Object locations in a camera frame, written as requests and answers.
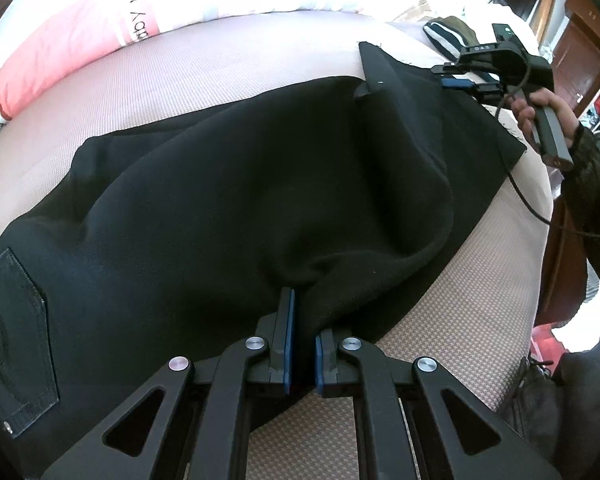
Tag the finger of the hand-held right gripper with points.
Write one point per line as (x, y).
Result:
(450, 67)
(457, 83)

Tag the dark striped cloth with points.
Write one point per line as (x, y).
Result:
(442, 37)

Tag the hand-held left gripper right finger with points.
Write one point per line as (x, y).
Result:
(320, 365)

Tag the person's right forearm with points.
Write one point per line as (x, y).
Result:
(597, 185)

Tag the pink and white pillow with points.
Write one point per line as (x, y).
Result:
(80, 25)

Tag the beige woven bed mat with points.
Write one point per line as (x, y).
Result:
(455, 335)

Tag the person's grey trouser leg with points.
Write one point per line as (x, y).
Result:
(565, 410)

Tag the wooden bed frame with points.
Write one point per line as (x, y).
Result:
(560, 270)

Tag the person's right hand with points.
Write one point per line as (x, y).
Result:
(525, 112)

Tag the brown wooden door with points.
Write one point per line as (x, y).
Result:
(580, 50)

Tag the black pants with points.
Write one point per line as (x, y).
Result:
(230, 185)

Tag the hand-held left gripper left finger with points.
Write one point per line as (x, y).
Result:
(290, 340)

